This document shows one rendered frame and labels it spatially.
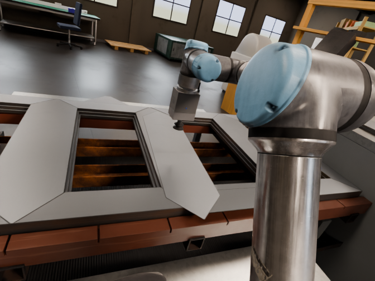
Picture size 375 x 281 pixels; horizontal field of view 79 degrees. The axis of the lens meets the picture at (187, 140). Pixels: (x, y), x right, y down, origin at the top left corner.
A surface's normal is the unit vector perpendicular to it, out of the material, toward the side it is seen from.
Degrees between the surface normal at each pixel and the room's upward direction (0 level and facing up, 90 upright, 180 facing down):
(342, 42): 55
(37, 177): 0
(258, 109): 84
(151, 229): 0
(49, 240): 0
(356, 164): 90
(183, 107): 90
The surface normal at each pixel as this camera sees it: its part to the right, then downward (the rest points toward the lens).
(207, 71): 0.26, 0.50
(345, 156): -0.92, -0.03
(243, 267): 0.22, -0.86
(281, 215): -0.47, -0.04
